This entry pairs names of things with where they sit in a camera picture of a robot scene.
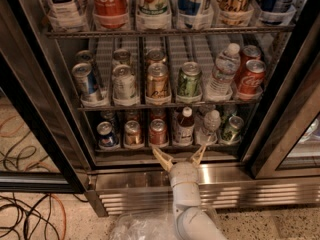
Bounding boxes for green can bottom shelf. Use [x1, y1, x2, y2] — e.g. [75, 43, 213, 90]
[221, 116, 244, 142]

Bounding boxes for green can shelf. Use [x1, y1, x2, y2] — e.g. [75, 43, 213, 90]
[221, 116, 244, 142]
[177, 62, 202, 97]

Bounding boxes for clear water bottle shelf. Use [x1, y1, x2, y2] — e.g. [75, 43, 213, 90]
[208, 43, 241, 97]
[196, 110, 221, 146]

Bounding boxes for red coca-cola can front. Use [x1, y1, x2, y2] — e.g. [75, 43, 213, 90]
[237, 59, 266, 94]

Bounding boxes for gold can shelf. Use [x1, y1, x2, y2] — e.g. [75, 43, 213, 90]
[147, 63, 169, 99]
[124, 120, 142, 146]

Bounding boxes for red coca-cola can rear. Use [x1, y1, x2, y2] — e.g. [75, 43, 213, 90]
[234, 45, 261, 80]

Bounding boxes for white can middle shelf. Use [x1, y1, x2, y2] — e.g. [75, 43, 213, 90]
[112, 65, 136, 100]

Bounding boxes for clear water bottle bottom shelf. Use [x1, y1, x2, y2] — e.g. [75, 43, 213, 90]
[196, 110, 221, 146]

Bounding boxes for gold can bottom shelf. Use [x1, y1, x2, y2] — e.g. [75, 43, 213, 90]
[124, 120, 142, 146]

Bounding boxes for stainless steel fridge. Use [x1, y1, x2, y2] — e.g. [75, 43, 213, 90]
[0, 0, 320, 216]

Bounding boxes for red coca-cola bottle top shelf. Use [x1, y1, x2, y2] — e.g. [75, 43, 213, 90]
[94, 0, 128, 29]

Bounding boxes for glass fridge door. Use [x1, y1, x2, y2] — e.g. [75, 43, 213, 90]
[251, 16, 320, 179]
[0, 55, 84, 194]

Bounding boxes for blue can bottom shelf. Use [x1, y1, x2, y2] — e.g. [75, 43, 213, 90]
[97, 121, 118, 148]

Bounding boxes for glass fridge door right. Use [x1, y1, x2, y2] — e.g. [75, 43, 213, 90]
[251, 16, 320, 179]

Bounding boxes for clear water bottle middle shelf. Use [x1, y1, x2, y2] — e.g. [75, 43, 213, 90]
[208, 43, 241, 97]

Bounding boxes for gold can middle shelf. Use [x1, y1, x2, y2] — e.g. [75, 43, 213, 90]
[147, 63, 169, 99]

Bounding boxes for black and orange floor cables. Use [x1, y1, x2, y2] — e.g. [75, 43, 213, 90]
[0, 193, 88, 240]

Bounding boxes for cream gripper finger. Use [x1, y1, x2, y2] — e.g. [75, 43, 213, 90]
[189, 145, 206, 166]
[152, 147, 173, 172]

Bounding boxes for red coca-cola can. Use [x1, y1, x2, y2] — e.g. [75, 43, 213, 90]
[234, 45, 261, 80]
[237, 59, 266, 94]

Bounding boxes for red can bottom shelf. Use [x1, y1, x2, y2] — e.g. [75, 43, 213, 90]
[149, 119, 167, 145]

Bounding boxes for green can middle shelf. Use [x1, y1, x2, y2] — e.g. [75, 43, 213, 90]
[177, 62, 202, 97]

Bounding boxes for brown drink bottle white cap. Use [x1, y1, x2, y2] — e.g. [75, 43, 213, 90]
[175, 107, 195, 146]

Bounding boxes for gold brown bottle top shelf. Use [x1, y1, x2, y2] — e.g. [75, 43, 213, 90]
[216, 0, 251, 25]

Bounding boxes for clear plastic bin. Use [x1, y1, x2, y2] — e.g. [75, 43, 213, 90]
[109, 210, 180, 240]

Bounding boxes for white label bottle top shelf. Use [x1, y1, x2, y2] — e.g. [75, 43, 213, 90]
[47, 0, 88, 27]

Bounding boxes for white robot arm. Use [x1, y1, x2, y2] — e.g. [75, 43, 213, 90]
[152, 145, 227, 240]

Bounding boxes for blue silver can middle shelf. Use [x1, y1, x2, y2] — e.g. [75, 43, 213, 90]
[72, 62, 102, 102]

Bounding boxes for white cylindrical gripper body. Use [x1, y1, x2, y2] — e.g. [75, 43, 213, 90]
[169, 162, 199, 186]

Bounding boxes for glass fridge door left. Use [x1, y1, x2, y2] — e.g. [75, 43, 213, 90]
[0, 55, 84, 194]

